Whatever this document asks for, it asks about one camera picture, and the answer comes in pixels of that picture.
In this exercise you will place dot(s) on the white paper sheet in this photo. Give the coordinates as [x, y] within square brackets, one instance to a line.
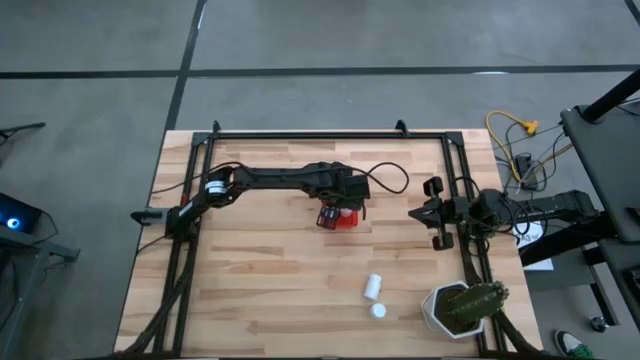
[540, 264]

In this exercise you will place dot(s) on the red plastic basket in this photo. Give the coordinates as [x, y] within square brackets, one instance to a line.
[352, 223]

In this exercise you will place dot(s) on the black computer with blue light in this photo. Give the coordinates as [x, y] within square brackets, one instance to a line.
[25, 212]

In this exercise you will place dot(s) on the person's shoe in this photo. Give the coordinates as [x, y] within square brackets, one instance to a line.
[566, 341]

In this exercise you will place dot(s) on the green cactus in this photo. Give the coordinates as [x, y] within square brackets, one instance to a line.
[475, 302]

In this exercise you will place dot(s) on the grey metal stand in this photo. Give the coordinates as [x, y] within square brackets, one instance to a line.
[30, 247]

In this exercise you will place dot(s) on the black caster wheel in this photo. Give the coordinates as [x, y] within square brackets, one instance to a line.
[598, 325]

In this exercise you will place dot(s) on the black clamp bracket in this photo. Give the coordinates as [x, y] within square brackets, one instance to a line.
[145, 216]

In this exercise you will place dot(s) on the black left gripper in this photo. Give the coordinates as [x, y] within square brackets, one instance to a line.
[350, 187]

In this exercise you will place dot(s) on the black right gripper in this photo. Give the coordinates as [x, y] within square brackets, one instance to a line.
[452, 210]

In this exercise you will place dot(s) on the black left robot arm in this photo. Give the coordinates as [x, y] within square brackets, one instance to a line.
[280, 177]

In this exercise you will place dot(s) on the black metal table frame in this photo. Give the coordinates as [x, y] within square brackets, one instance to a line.
[325, 135]

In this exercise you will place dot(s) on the black stand pole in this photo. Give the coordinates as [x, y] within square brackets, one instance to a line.
[612, 97]

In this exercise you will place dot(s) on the black stand leg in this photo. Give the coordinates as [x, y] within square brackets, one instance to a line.
[25, 128]

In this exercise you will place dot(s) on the black side table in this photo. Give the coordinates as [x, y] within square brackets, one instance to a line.
[610, 165]

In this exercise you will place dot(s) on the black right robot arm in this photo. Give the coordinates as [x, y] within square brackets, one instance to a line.
[550, 207]

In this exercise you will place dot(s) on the white hexagonal plant pot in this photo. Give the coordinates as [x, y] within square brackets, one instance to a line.
[429, 307]

